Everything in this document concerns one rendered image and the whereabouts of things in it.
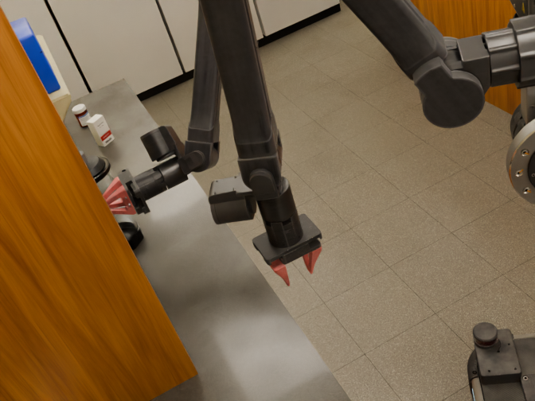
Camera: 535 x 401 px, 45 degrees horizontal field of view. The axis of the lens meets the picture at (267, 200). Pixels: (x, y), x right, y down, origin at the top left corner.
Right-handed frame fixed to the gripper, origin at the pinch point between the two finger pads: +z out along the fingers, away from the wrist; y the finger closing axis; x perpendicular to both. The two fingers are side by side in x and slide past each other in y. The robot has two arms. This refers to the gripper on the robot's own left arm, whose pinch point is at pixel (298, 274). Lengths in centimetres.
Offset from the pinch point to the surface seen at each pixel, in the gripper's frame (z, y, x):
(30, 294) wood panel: -16.7, 39.6, -5.7
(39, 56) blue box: -46, 23, -17
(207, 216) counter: 17, 5, -49
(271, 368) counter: 16.3, 10.5, 1.9
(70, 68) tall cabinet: 71, 15, -324
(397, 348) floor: 110, -42, -54
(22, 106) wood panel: -44, 27, -6
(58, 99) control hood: -40.0, 23.0, -14.0
